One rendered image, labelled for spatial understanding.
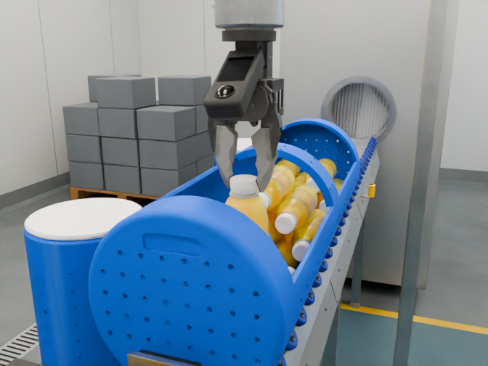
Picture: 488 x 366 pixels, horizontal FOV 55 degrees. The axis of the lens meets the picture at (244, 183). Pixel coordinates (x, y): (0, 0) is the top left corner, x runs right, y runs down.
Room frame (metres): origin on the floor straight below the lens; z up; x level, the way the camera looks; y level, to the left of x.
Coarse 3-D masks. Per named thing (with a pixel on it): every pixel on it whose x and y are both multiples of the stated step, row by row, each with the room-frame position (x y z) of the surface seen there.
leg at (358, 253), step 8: (360, 232) 2.37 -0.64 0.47; (360, 240) 2.37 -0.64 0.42; (360, 248) 2.37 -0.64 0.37; (360, 256) 2.37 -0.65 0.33; (360, 264) 2.37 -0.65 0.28; (352, 272) 2.38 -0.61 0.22; (360, 272) 2.37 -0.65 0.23; (352, 280) 2.38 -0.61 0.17; (360, 280) 2.37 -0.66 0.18; (352, 288) 2.38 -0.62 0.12; (360, 288) 2.40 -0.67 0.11; (352, 296) 2.38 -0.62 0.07; (352, 304) 2.39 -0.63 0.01
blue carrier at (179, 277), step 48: (288, 144) 1.37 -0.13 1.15; (336, 144) 1.32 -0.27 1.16; (192, 192) 0.85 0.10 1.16; (336, 192) 0.92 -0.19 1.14; (144, 240) 0.55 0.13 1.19; (192, 240) 0.53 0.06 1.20; (240, 240) 0.51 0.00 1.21; (96, 288) 0.57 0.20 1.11; (144, 288) 0.55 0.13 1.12; (192, 288) 0.53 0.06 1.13; (240, 288) 0.50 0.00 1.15; (288, 288) 0.53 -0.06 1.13; (144, 336) 0.55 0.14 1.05; (192, 336) 0.53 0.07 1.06; (240, 336) 0.50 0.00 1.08; (288, 336) 0.52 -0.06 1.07
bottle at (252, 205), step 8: (232, 192) 0.61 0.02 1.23; (256, 192) 0.61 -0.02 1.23; (232, 200) 0.60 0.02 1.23; (240, 200) 0.60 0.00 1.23; (248, 200) 0.60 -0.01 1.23; (256, 200) 0.60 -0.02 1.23; (240, 208) 0.59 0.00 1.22; (248, 208) 0.59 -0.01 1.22; (256, 208) 0.59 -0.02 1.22; (264, 208) 0.61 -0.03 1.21; (248, 216) 0.59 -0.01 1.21; (256, 216) 0.59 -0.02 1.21; (264, 216) 0.60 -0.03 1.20; (264, 224) 0.60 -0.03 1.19
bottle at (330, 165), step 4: (320, 160) 1.25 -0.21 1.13; (324, 160) 1.25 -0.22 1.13; (328, 160) 1.26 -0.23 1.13; (324, 164) 1.21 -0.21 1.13; (328, 164) 1.22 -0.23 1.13; (332, 164) 1.25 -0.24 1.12; (328, 168) 1.19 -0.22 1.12; (332, 168) 1.22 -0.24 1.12; (336, 168) 1.26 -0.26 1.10; (328, 172) 1.17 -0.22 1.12; (332, 172) 1.20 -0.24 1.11; (336, 172) 1.26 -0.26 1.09; (308, 176) 1.15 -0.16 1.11; (332, 176) 1.19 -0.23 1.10
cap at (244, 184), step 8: (232, 176) 0.62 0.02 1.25; (240, 176) 0.62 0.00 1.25; (248, 176) 0.62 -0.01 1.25; (256, 176) 0.62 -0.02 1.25; (232, 184) 0.60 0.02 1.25; (240, 184) 0.60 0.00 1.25; (248, 184) 0.60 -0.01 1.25; (256, 184) 0.61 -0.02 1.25; (240, 192) 0.60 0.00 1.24; (248, 192) 0.60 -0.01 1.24
